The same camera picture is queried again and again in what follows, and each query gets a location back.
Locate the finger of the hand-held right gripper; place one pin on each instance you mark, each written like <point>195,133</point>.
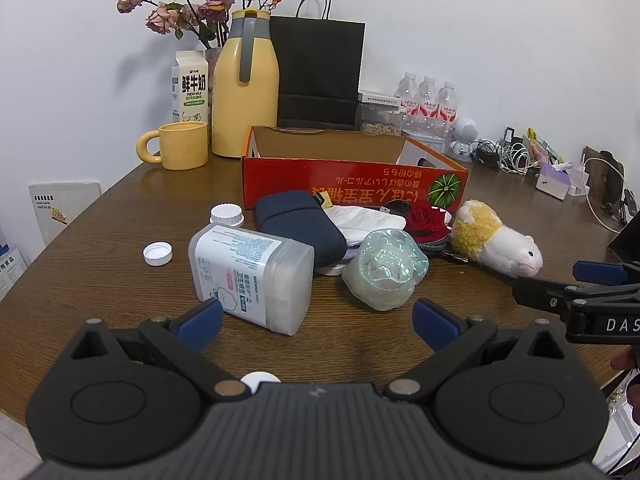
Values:
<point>597,271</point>
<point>540,292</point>

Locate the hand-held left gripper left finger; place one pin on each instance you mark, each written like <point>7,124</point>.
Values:
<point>200,322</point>

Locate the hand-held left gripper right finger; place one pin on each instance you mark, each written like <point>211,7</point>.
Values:
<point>435,322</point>

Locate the plush sheep toy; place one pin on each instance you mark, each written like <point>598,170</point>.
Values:
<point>500,245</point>

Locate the iridescent plastic ball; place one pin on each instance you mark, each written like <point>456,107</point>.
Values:
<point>385,270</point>

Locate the red rose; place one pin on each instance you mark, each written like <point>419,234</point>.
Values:
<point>425,220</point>

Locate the purple tissue packet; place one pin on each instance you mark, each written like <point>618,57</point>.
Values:
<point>550,180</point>

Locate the white ribbed lid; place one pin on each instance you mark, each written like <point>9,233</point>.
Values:
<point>227,215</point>

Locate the navy zip pouch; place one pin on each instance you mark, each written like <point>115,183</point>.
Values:
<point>300,225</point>

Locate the orange cardboard box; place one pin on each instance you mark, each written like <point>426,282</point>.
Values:
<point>350,180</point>

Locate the person's right hand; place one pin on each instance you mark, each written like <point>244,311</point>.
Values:
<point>631,360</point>

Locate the white round lid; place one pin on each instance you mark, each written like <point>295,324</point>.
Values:
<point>257,380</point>

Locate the small white bottle cap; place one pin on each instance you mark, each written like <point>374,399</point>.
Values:
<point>150,256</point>

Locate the black stand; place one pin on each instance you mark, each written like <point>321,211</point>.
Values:
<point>612,180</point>

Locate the white charger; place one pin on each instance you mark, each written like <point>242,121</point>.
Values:
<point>580,177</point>

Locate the brown paper bag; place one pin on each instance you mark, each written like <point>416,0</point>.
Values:
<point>592,170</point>

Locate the white round disc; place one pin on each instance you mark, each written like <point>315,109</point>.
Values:
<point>330,270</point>

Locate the white cloth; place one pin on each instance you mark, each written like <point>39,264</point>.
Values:
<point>365,220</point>

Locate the colourful snack packet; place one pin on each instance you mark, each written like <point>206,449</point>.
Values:
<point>542,146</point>

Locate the small dark bottle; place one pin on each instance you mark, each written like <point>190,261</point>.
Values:
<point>510,136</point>

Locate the yellow mug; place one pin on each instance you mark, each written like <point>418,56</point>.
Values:
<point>185,147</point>

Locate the white board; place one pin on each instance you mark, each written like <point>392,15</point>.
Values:
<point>65,210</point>

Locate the white robot speaker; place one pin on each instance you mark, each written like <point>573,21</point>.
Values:
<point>465,132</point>

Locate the printed booklet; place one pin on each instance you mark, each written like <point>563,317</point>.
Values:
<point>11,270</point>

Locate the clear seed container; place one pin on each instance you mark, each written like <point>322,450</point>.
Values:
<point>382,127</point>

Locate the yellow thermos jug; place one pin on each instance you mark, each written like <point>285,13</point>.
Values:
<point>245,110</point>

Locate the flat white box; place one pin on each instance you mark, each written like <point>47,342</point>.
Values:
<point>380,98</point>

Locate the white milk carton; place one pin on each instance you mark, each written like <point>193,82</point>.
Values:
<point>192,85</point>

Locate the pink glass vase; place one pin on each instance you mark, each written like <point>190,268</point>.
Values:
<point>214,62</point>

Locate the black paper bag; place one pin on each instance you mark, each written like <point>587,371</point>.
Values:
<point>315,60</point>

